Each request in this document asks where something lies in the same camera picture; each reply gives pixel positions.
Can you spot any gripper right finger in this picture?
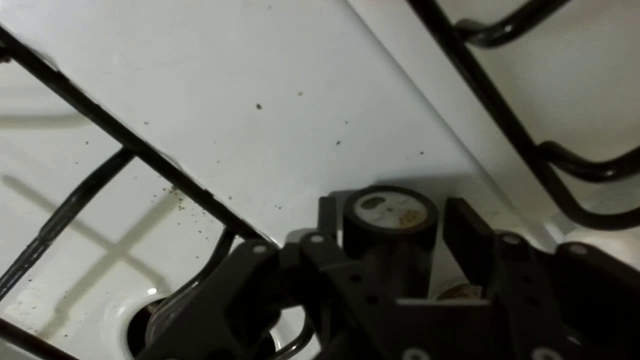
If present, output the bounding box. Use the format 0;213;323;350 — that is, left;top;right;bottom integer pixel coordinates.
444;197;640;360

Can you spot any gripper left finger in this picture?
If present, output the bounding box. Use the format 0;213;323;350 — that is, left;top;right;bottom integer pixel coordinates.
134;195;401;360

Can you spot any stove burner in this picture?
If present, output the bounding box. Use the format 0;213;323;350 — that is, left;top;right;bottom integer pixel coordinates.
102;287;321;360

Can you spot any black cylindrical shaker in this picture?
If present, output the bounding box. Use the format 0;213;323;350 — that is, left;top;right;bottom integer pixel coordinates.
342;185;440;302

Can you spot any black burner grate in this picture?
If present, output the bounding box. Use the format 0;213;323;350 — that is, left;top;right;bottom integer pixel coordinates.
406;0;640;232
0;26;317;360

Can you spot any white stove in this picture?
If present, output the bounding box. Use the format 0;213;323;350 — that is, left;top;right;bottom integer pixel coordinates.
0;0;640;360

